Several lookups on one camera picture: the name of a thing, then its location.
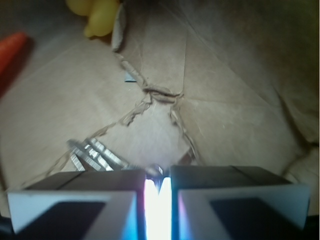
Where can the orange plastic carrot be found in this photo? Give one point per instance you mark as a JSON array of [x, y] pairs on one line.
[[11, 48]]

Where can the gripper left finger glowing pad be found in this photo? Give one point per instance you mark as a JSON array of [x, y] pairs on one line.
[[87, 205]]

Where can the brown paper bag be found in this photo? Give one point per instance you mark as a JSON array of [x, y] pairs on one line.
[[228, 82]]

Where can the silver key bunch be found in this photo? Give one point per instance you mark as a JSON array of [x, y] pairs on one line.
[[91, 154]]

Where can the yellow rubber duck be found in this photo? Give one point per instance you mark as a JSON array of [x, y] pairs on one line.
[[101, 15]]

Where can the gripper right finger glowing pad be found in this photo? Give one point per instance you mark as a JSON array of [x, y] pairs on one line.
[[236, 203]]

